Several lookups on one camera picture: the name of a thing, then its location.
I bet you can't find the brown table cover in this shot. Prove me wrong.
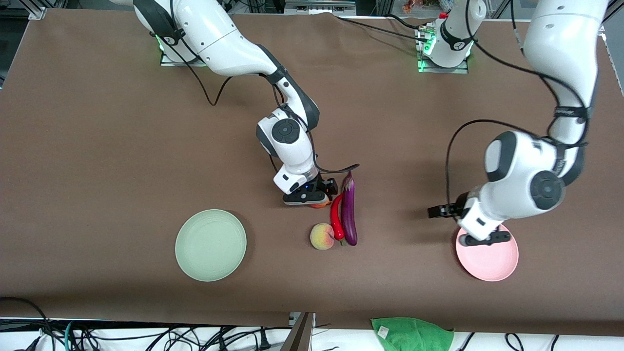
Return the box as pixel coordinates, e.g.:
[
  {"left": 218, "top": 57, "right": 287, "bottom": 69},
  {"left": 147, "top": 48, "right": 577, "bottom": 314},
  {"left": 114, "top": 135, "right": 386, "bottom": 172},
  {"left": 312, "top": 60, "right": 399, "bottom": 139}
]
[{"left": 0, "top": 9, "right": 624, "bottom": 337}]

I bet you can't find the colourful background item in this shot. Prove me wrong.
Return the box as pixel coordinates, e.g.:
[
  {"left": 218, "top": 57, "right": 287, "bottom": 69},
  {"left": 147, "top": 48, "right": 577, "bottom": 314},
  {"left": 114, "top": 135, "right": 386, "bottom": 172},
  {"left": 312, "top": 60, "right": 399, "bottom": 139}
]
[{"left": 402, "top": 0, "right": 442, "bottom": 14}]

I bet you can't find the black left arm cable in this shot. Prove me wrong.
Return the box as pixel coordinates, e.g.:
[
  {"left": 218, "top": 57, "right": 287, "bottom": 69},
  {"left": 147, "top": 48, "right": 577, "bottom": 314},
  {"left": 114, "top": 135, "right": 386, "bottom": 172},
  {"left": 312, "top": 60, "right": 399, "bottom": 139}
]
[{"left": 445, "top": 0, "right": 590, "bottom": 215}]

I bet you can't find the grey metal post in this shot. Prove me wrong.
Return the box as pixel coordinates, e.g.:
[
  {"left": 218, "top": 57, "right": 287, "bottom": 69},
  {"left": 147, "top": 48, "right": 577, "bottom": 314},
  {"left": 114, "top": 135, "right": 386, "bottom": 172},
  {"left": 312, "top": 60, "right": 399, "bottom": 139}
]
[{"left": 279, "top": 312, "right": 316, "bottom": 351}]

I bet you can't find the black looping floor cable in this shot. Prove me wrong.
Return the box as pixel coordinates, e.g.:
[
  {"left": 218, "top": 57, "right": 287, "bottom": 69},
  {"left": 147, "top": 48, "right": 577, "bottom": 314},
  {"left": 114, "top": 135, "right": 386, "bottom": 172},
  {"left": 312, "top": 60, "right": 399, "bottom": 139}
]
[{"left": 0, "top": 296, "right": 55, "bottom": 351}]

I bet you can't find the aluminium frame bar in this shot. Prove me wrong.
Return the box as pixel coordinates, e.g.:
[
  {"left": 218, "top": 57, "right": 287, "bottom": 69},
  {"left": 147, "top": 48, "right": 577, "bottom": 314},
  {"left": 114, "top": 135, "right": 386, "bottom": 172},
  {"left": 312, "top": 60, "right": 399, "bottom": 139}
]
[{"left": 284, "top": 0, "right": 357, "bottom": 15}]

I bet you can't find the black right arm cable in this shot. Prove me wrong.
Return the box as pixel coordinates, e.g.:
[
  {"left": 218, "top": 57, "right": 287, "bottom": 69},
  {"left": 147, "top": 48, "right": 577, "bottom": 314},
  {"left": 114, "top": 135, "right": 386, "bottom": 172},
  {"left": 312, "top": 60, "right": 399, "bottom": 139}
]
[{"left": 166, "top": 29, "right": 234, "bottom": 106}]

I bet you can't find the red chili pepper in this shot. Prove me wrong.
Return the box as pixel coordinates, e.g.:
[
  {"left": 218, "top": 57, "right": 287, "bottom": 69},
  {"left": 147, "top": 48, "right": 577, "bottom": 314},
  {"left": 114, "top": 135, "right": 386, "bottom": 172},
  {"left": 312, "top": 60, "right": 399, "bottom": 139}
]
[{"left": 330, "top": 193, "right": 346, "bottom": 243}]

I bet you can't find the pink round plate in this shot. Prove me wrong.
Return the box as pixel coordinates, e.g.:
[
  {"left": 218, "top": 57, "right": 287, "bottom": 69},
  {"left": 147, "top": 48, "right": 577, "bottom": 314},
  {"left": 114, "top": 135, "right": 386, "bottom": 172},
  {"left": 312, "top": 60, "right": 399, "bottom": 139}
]
[{"left": 455, "top": 223, "right": 519, "bottom": 282}]

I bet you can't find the aluminium corner profile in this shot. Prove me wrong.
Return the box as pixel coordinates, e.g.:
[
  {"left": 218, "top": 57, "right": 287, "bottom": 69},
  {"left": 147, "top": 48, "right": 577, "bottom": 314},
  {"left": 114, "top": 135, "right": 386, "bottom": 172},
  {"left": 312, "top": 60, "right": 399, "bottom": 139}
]
[{"left": 19, "top": 0, "right": 48, "bottom": 20}]

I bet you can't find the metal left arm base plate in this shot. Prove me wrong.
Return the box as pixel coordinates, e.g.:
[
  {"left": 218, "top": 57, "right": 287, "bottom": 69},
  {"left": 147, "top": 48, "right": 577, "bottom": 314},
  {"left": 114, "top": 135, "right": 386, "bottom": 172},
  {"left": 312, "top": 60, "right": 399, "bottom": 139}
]
[{"left": 416, "top": 27, "right": 470, "bottom": 74}]

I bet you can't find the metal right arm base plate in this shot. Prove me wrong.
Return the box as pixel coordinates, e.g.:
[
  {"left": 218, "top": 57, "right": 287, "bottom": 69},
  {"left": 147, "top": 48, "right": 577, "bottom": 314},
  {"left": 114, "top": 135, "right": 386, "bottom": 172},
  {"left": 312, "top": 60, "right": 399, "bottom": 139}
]
[{"left": 160, "top": 49, "right": 205, "bottom": 67}]

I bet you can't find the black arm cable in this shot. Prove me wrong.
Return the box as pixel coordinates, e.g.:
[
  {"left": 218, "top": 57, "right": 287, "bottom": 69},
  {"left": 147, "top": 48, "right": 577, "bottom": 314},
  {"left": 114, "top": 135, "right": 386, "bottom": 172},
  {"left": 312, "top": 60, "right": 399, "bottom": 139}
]
[
  {"left": 166, "top": 29, "right": 234, "bottom": 106},
  {"left": 445, "top": 0, "right": 590, "bottom": 215}
]

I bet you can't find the yellow pink peach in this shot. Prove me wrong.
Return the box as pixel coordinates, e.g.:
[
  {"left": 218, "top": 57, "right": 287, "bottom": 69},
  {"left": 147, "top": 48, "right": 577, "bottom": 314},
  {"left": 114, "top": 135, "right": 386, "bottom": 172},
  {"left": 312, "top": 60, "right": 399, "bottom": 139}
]
[{"left": 310, "top": 223, "right": 335, "bottom": 251}]

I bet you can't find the green cloth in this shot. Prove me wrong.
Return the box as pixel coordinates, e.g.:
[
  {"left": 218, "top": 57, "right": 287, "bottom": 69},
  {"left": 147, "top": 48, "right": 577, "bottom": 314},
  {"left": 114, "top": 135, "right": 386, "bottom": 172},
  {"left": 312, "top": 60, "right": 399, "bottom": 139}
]
[{"left": 371, "top": 317, "right": 455, "bottom": 351}]

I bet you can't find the pale green round plate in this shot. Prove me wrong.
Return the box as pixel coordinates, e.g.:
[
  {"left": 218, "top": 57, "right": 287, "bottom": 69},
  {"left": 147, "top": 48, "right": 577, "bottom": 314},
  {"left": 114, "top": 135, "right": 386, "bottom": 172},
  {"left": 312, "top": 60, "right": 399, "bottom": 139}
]
[{"left": 175, "top": 209, "right": 247, "bottom": 282}]

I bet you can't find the purple eggplant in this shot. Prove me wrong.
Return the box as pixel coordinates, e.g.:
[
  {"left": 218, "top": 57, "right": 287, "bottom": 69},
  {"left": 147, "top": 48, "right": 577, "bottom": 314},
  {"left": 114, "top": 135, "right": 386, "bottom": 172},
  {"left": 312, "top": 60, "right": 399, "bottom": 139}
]
[{"left": 341, "top": 172, "right": 358, "bottom": 246}]

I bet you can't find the black cable on table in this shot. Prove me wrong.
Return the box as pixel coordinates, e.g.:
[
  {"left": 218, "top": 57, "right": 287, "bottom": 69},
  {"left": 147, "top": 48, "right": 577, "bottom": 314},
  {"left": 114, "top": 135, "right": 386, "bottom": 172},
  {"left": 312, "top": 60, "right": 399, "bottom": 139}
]
[{"left": 336, "top": 16, "right": 430, "bottom": 43}]

